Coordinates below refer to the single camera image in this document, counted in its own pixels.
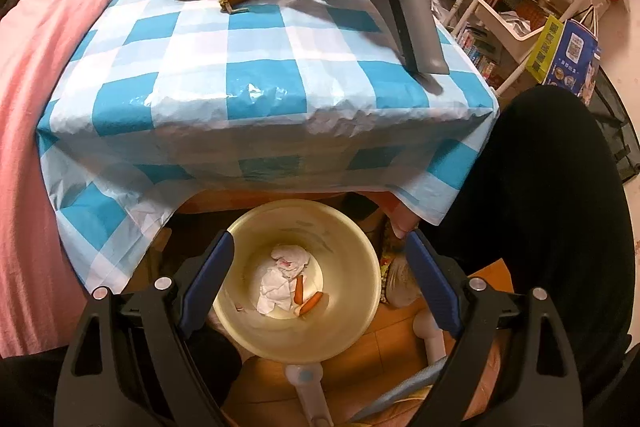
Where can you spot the cream round trash bin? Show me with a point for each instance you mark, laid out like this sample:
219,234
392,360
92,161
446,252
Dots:
345,257

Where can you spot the blue checked tablecloth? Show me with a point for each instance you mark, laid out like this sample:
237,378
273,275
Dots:
200,72

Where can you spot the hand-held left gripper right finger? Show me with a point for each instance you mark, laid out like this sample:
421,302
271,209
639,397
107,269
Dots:
430,282

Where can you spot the row of books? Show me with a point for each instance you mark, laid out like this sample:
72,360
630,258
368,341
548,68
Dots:
480,52

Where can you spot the pink blanket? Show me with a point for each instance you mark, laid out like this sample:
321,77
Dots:
30,107

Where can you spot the black mesh panel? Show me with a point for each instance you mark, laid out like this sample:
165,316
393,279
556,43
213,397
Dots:
617,132

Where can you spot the yellow printed box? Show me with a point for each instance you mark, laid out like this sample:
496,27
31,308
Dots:
545,47

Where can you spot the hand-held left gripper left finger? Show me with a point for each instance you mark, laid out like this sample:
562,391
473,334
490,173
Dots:
210,277

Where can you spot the blue printed box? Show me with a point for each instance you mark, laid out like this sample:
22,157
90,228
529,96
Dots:
575,52

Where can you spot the small orange carrot piece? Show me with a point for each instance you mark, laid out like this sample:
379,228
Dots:
311,303
299,288

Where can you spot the crumpled white tissue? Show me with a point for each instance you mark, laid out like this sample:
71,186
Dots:
275,287

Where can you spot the person's leg in black trousers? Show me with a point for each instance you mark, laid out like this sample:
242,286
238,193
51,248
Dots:
540,207

